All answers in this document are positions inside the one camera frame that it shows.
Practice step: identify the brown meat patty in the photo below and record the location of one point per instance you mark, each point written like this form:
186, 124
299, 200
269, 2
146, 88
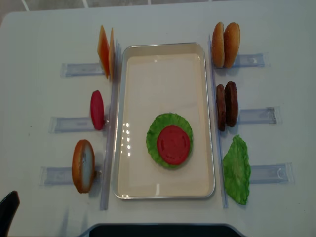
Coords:
221, 107
231, 104

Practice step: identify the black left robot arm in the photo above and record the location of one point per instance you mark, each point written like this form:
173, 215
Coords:
8, 208

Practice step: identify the green lettuce leaf on tray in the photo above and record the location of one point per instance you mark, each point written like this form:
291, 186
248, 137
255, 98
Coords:
160, 122

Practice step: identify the red tomato slice on tray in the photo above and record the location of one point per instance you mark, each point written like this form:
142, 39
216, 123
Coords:
173, 145

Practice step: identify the standing red tomato slice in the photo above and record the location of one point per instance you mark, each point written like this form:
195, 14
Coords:
97, 110

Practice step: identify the clear holder strip cheese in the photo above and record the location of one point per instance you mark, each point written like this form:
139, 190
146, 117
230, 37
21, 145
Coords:
77, 70

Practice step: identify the orange cheese slice right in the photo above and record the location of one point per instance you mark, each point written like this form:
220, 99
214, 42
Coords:
111, 55

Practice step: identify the orange cheese slice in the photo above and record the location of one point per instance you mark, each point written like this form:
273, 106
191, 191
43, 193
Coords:
103, 51
111, 55

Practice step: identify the orange cheese slice left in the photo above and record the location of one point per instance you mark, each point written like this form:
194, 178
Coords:
103, 51

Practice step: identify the clear holder strip tomato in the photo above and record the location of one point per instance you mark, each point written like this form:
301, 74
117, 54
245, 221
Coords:
64, 125

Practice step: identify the standing green lettuce leaf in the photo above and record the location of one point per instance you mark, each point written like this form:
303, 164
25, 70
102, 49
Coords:
237, 171

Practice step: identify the clear holder strip patties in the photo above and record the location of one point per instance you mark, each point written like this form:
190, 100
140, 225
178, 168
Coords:
268, 115

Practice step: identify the clear holder strip lettuce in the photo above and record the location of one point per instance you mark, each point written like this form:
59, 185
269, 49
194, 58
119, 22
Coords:
272, 174

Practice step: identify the white rectangular metal tray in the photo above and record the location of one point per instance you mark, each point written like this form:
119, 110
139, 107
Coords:
154, 80

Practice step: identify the standing bun half white face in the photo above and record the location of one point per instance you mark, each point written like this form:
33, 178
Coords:
83, 166

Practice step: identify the golden bun half right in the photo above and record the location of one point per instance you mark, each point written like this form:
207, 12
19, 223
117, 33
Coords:
231, 43

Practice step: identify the clear holder strip bun left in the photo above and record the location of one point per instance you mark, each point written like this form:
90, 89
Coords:
52, 176

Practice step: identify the clear holder strip buns right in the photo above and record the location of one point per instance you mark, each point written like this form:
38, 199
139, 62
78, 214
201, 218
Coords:
251, 60

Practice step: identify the clear right long rail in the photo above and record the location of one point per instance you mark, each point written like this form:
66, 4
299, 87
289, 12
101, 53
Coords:
217, 131

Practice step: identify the black base plate bottom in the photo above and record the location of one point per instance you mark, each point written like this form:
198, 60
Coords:
163, 230

